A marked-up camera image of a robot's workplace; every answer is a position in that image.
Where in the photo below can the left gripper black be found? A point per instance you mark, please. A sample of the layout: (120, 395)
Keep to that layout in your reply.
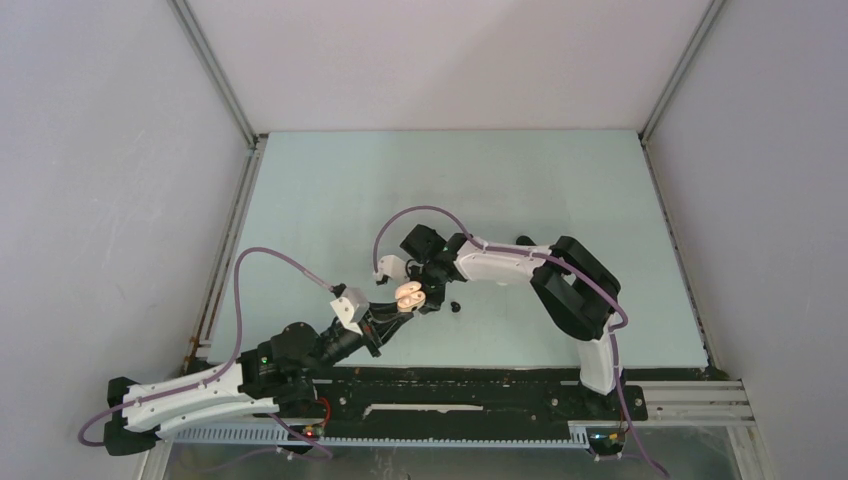
(382, 331)

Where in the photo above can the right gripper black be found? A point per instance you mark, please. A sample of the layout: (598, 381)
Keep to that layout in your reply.
(433, 302)

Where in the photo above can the pink earbud charging case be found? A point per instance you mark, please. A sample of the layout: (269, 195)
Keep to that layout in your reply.
(409, 296)

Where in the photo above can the black earbud charging case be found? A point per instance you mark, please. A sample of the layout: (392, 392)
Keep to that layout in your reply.
(524, 240)

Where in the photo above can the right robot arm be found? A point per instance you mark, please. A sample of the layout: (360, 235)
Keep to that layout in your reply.
(575, 289)

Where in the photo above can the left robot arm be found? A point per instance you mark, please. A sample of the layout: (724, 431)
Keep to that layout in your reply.
(275, 378)

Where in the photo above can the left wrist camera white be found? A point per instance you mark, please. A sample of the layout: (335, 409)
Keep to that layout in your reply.
(350, 306)

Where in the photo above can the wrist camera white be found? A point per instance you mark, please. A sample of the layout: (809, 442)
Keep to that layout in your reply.
(350, 306)
(390, 268)

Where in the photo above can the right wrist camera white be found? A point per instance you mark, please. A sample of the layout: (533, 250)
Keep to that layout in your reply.
(390, 268)

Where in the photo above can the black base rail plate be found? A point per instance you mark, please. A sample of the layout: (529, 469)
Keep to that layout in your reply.
(467, 404)

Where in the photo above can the left aluminium frame post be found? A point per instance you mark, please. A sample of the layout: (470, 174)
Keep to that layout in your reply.
(199, 42)

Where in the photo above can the aluminium frame post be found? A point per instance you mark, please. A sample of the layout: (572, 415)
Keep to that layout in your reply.
(690, 52)
(199, 42)

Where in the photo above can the right aluminium frame post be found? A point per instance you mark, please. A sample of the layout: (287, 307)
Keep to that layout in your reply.
(690, 52)

